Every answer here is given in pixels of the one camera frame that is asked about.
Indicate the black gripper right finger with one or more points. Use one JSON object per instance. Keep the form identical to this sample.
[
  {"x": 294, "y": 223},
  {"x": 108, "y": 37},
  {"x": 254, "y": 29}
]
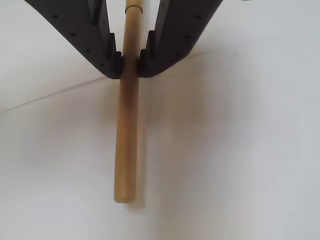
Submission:
[{"x": 175, "y": 32}]

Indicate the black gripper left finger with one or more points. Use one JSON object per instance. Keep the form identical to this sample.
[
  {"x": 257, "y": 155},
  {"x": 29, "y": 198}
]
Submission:
[{"x": 82, "y": 30}]

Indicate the tan bamboo pen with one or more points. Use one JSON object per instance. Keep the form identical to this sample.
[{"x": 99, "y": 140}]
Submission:
[{"x": 127, "y": 137}]

